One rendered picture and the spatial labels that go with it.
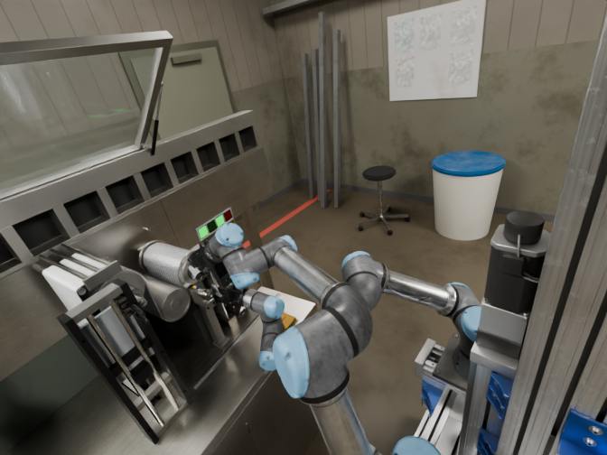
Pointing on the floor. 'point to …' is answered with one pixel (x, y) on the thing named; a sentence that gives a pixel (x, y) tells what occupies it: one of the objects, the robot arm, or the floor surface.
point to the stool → (380, 196)
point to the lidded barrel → (465, 192)
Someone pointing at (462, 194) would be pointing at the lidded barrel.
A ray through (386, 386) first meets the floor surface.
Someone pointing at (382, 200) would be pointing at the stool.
